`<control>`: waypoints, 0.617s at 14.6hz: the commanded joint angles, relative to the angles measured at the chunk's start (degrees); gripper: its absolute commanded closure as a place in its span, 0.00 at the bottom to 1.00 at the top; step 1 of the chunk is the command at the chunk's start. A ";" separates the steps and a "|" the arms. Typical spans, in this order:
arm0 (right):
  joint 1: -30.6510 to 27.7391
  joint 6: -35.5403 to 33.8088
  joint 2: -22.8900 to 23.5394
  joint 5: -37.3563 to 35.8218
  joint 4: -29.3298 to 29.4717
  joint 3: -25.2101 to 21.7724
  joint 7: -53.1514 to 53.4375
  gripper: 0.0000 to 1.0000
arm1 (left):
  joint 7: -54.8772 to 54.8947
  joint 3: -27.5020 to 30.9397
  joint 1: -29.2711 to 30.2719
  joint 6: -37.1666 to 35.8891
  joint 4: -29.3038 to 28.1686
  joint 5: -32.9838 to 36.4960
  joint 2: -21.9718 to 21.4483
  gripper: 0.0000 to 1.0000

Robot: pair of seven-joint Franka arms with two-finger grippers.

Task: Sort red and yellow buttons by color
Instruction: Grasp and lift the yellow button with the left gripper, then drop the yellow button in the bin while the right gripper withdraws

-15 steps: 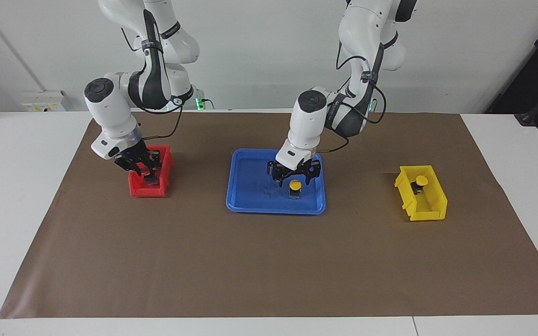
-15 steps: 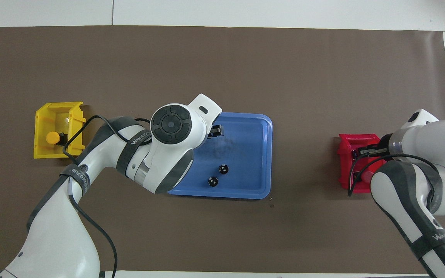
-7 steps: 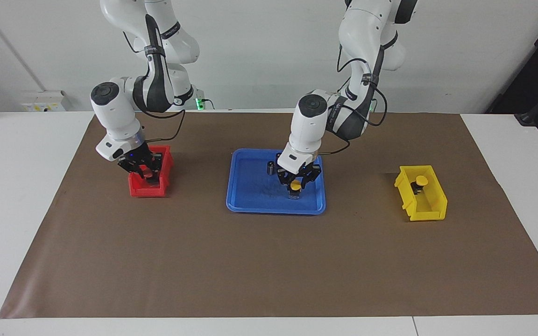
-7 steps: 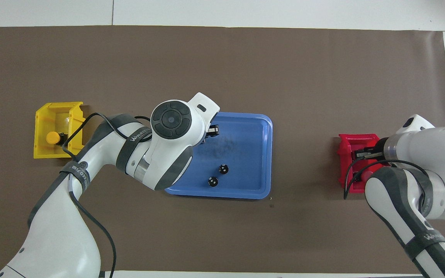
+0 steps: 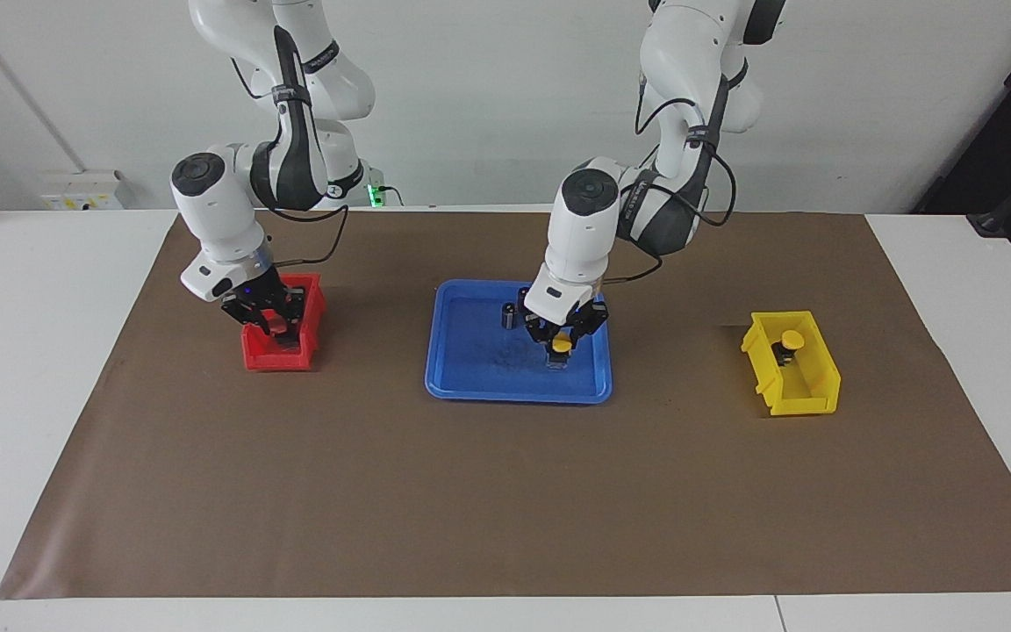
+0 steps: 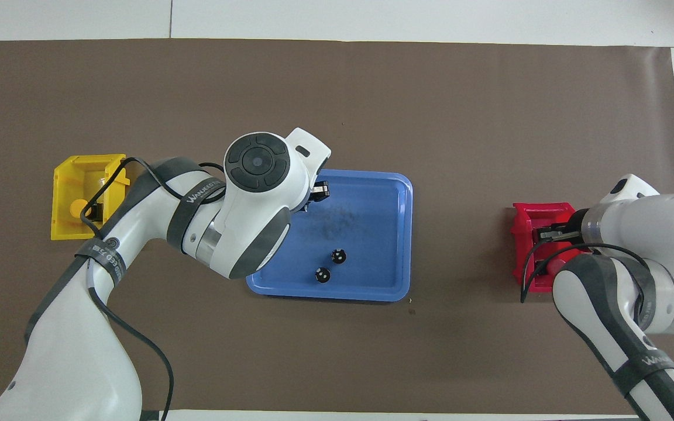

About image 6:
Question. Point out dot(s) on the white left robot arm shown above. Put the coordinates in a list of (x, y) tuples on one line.
[(79, 351)]

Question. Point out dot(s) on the yellow plastic bin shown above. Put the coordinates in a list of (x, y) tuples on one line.
[(62, 228)]

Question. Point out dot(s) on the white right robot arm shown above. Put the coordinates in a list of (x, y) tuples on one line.
[(635, 275)]

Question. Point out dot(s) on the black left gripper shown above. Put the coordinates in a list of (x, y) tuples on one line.
[(318, 193)]

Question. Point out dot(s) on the red plastic bin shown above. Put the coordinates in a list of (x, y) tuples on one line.
[(521, 234)]

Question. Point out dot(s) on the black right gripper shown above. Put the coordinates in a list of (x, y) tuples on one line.
[(580, 231)]

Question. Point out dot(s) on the blue plastic tray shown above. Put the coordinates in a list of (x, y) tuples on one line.
[(372, 234)]

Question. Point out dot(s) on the yellow push button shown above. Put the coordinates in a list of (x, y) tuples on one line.
[(78, 206)]

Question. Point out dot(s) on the brown paper mat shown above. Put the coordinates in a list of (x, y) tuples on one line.
[(430, 88)]

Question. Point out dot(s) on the red push button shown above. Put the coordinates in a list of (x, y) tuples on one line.
[(556, 264)]

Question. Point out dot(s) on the black cylindrical knob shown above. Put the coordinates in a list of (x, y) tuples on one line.
[(339, 255), (322, 275)]

